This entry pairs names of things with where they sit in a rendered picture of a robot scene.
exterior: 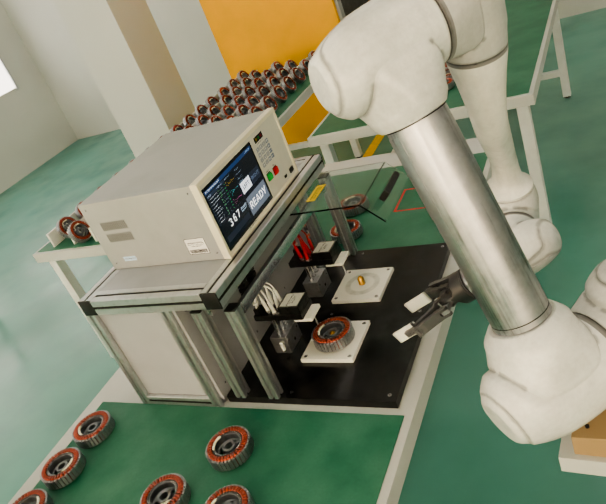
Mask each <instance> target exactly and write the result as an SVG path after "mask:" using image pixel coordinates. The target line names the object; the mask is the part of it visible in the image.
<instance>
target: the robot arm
mask: <svg viewBox="0 0 606 504"><path fill-rule="evenodd" d="M507 22H508V18H507V10H506V4H505V0H370V1H369V2H367V3H365V4H364V5H362V6H361V7H359V8H357V9H356V10H354V11H353V12H352V13H350V14H349V15H347V16H346V17H345V18H343V19H342V20H341V21H340V23H339V24H338V25H337V26H335V27H334V28H333V29H332V30H331V31H330V32H329V34H328V35H327V36H326V37H325V38H324V39H323V40H322V42H321V43H320V45H319V46H318V47H317V49H316V51H315V53H314V54H313V56H312V58H311V60H310V61H309V65H308V74H309V79H310V83H311V86H312V88H313V91H314V93H315V95H316V97H317V99H318V100H319V102H320V103H321V105H322V106H323V107H324V108H325V109H326V110H327V111H328V112H330V113H332V114H333V115H334V116H336V117H338V118H342V119H346V120H355V119H357V118H360V119H361V120H362V121H364V122H365V123H366V124H367V125H368V126H369V127H370V128H371V129H372V130H373V131H375V132H376V133H378V134H380V135H382V136H383V135H387V136H388V138H389V142H390V143H391V145H392V147H393V149H394V151H395V153H396V154H397V156H398V158H399V160H400V162H401V164H402V165H403V167H404V169H405V171H406V173H407V175H408V176H409V178H410V180H411V182H412V184H413V186H414V187H415V189H416V191H417V193H418V195H419V197H420V198H421V200H422V202H423V204H424V206H425V208H426V209H427V211H428V213H429V215H430V217H431V219H432V220H433V221H434V223H435V224H436V226H437V228H438V230H439V232H440V234H441V235H442V237H443V239H444V241H445V243H446V245H447V246H448V248H449V250H450V252H451V254H452V256H453V257H454V259H455V261H456V263H457V265H458V267H459V268H460V269H459V270H457V271H455V272H453V273H452V274H450V275H448V276H446V277H443V278H441V279H438V280H436V281H434V282H431V283H430V284H429V285H428V286H429V288H427V289H426V290H425V292H423V293H421V294H419V295H418V296H416V297H415V298H413V299H411V300H410V301H408V302H407V303H405V304H404V306H405V307H406V308H407V309H408V310H409V311H411V312H412V313H413V312H415V311H417V310H418V309H420V308H422V307H423V306H425V305H426V304H428V303H430V302H431V301H432V299H433V300H434V299H436V298H437V299H436V300H435V301H434V302H433V306H432V307H431V308H430V309H429V310H428V311H427V312H426V313H425V314H424V315H422V316H421V317H420V318H419V319H418V320H417V321H416V322H414V321H413V322H411V323H409V324H408V325H406V326H404V327H403V328H401V329H399V330H398V331H396V332H394V333H393V336H394V337H395V338H396V339H398V340H399V341H400V342H401V343H402V342H404V341H406V340H407V339H409V338H411V337H413V336H414V335H416V334H417V335H418V336H419V337H420V338H421V337H423V336H424V335H425V334H426V333H428V332H429V331H430V330H432V329H433V328H434V327H435V326H437V325H438V324H439V323H440V322H442V321H443V320H444V319H446V318H448V317H450V316H451V315H452V314H453V312H452V311H451V307H454V306H455V305H456V304H457V303H458V302H462V303H470V302H472V301H474V300H475V299H476V300H477V301H478V303H479V305H480V307H481V309H482V311H483V312H484V314H485V316H486V318H487V320H488V322H489V323H490V324H489V326H488V329H487V332H486V335H485V339H484V348H485V351H486V357H487V365H488V368H489V370H488V371H487V372H486V373H485V374H484V375H483V376H482V380H481V385H480V396H481V404H482V407H483V409H484V411H485V412H486V414H487V415H488V417H489V418H490V419H491V420H492V422H493V423H494V424H495V425H496V426H497V427H498V428H499V429H500V430H501V431H502V432H503V433H504V434H505V435H506V436H507V437H509V438H510V439H511V440H513V441H514V442H516V443H520V444H533V445H536V444H541V443H546V442H550V441H553V440H556V439H559V438H562V437H564V436H566V435H568V434H570V433H572V432H574V431H576V430H577V429H579V428H581V427H582V426H584V425H585V424H587V423H588V422H590V421H591V420H593V419H594V418H595V417H597V416H598V415H599V414H601V413H602V412H603V411H605V410H606V259H605V260H603V261H602V262H601V263H599V264H598V265H597V266H596V268H595V269H594V270H593V271H592V273H591V274H590V275H589V277H588V279H587V280H586V282H585V290H584V291H583V292H582V294H581V295H580V296H579V298H578V299H577V301H576V302H575V304H574V305H573V307H572V308H571V309H569V308H568V307H567V306H566V305H564V304H561V303H559V302H556V301H554V300H551V299H547V297H546V295H545V293H544V291H543V289H542V287H541V285H540V283H539V281H538V279H537V277H536V275H535V274H536V273H537V272H539V271H540V270H542V269H543V268H544V267H546V266H547V265H548V264H549V263H550V262H551V261H553V260H554V259H555V257H556V256H557V255H558V254H559V253H560V251H561V249H562V239H561V236H560V234H559V232H558V230H557V228H556V227H555V226H554V225H553V224H552V223H551V222H550V221H548V220H546V219H539V196H538V192H537V189H536V187H535V185H534V183H533V179H532V177H531V176H530V175H529V174H527V173H525V172H522V171H521V169H520V166H519V163H518V159H517V155H516V151H515V147H514V143H513V138H512V133H511V129H510V124H509V119H508V112H507V98H506V84H507V60H508V31H507ZM445 63H446V64H447V67H448V69H449V71H450V73H451V75H452V77H453V79H454V81H455V83H456V85H457V88H458V90H459V92H460V95H461V97H462V99H463V102H464V104H465V107H466V110H467V112H468V115H469V118H470V121H471V124H472V126H473V129H474V132H475V134H476V137H477V139H478V141H479V143H480V145H481V146H482V148H483V150H484V152H485V154H486V155H487V157H488V159H489V161H490V166H491V172H492V178H490V179H489V180H488V181H487V180H486V178H485V176H484V175H483V173H482V171H481V169H480V167H479V165H478V163H477V161H476V159H475V157H474V155H473V153H472V151H471V149H470V147H469V145H468V144H467V142H466V140H465V138H464V136H463V134H462V132H461V130H460V128H459V126H458V124H457V122H456V120H455V118H454V116H453V114H452V113H451V111H450V109H449V107H448V105H447V103H446V100H447V97H448V85H447V81H446V72H445ZM436 286H437V287H436ZM430 297H431V298H432V299H431V298H430ZM438 303H439V304H440V305H441V307H440V306H439V305H438Z"/></svg>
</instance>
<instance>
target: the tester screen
mask: <svg viewBox="0 0 606 504"><path fill-rule="evenodd" d="M256 165H257V163H256V160H255V158H254V156H253V153H252V151H251V149H250V146H248V147H247V148H246V149H245V150H244V151H243V152H242V153H241V154H240V155H239V156H238V157H237V158H236V159H235V161H234V162H233V163H232V164H231V165H230V166H229V167H228V168H227V169H226V170H225V171H224V172H223V173H222V174H221V175H220V176H219V177H218V178H217V179H216V180H215V181H214V182H213V183H212V185H211V186H210V187H209V188H208V189H207V190H206V191H205V192H204V195H205V197H206V199H207V201H208V203H209V205H210V207H211V209H212V211H213V213H214V216H215V218H216V220H217V222H218V224H219V226H220V228H221V230H222V232H223V234H224V236H225V238H226V240H227V242H228V244H229V247H230V248H231V246H232V245H233V244H234V243H235V241H236V240H237V239H238V238H239V236H240V235H241V234H242V232H243V231H244V230H245V229H246V227H247V226H248V225H249V224H250V222H251V221H252V220H253V219H254V217H255V216H256V215H257V214H258V212H259V211H260V210H261V209H262V207H263V206H264V205H265V204H266V202H267V201H268V200H269V198H270V197H271V195H270V196H269V197H268V198H267V200H266V201H265V202H264V203H263V205H262V206H261V207H260V208H259V210H258V211H257V212H256V213H255V215H254V216H253V214H252V212H251V209H250V207H249V205H248V203H247V201H246V198H247V197H248V196H249V195H250V194H251V192H252V191H253V190H254V189H255V188H256V187H257V185H258V184H259V183H260V182H261V181H262V179H263V177H262V174H261V176H260V177H259V178H258V179H257V180H256V182H255V183H254V184H253V185H252V186H251V187H250V189H249V190H248V191H247V192H246V193H245V194H244V193H243V191H242V189H241V187H240V183H241V182H242V181H243V180H244V179H245V178H246V177H247V175H248V174H249V173H250V172H251V171H252V170H253V169H254V168H255V166H256ZM257 166H258V165H257ZM263 180H264V179H263ZM238 207H239V209H240V211H241V213H242V216H241V218H240V219H239V220H238V221H237V223H236V224H235V225H234V226H233V227H232V228H231V226H230V224H229V222H228V219H229V218H230V217H231V216H232V214H233V213H234V212H235V211H236V210H237V208H238ZM248 212H249V213H250V216H251V218H250V219H249V220H248V221H247V222H246V224H245V225H244V226H243V227H242V229H241V230H240V231H239V232H238V234H237V235H236V236H235V237H234V239H233V240H232V241H231V242H230V243H229V241H228V239H227V237H228V236H229V235H230V234H231V232H232V231H233V230H234V229H235V228H236V226H237V225H238V224H239V223H240V221H241V220H242V219H243V218H244V217H245V215H246V214H247V213H248Z"/></svg>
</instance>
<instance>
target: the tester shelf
mask: <svg viewBox="0 0 606 504"><path fill-rule="evenodd" d="M293 159H294V161H295V164H296V166H297V169H298V171H299V172H298V174H297V175H296V176H295V178H294V179H293V180H292V181H291V183H290V184H289V185H288V187H287V188H286V189H285V190H284V192H283V193H282V194H281V196H280V197H279V198H278V200H277V201H276V202H275V203H274V205H273V206H272V207H271V209H270V210H269V211H268V212H267V214H266V215H265V216H264V218H263V219H262V220H261V221H260V223H259V224H258V225H257V227H256V228H255V229H254V231H253V232H252V233H251V234H250V236H249V237H248V238H247V240H246V241H245V242H244V243H243V245H242V246H241V247H240V249H239V250H238V251H237V252H236V254H235V255H234V256H233V258H232V259H215V260H205V261H195V262H185V263H175V264H165V265H154V266H144V267H134V268H124V269H115V268H114V266H113V267H112V268H111V269H110V270H109V271H108V272H107V273H106V274H105V275H104V276H103V277H102V278H101V279H100V280H99V281H98V282H97V283H96V284H95V285H94V286H93V287H92V288H91V289H90V290H89V291H88V292H87V293H86V294H85V295H84V296H83V297H82V298H81V299H80V300H79V302H77V303H78V304H79V306H80V307H81V309H82V310H83V312H84V313H85V315H86V316H94V315H109V314H129V313H149V312H169V311H189V310H215V309H223V307H224V306H225V304H226V303H227V302H228V300H229V299H230V298H231V296H232V295H233V293H234V292H235V291H236V289H237V288H238V286H239V285H240V284H241V282H242V281H243V279H244V278H245V277H246V275H247V274H248V273H249V271H250V270H251V268H252V267H253V266H254V264H255V263H256V261H257V260H258V259H259V257H260V256H261V254H262V253H263V252H264V250H265V249H266V247H267V246H268V245H269V243H270V242H271V241H272V239H273V238H274V236H275V235H276V234H277V232H278V231H279V229H280V228H281V227H282V225H283V224H284V222H285V221H286V220H287V218H288V217H289V216H290V214H291V213H292V211H293V210H294V209H295V207H296V206H297V204H298V203H299V202H300V200H301V199H302V197H303V196H304V195H305V193H306V192H307V191H308V189H309V188H310V186H311V185H312V184H313V182H314V181H315V179H316V178H317V177H318V175H319V174H320V172H321V171H322V170H323V168H324V167H325V165H324V162H323V160H322V157H321V154H314V155H309V156H304V157H299V158H293Z"/></svg>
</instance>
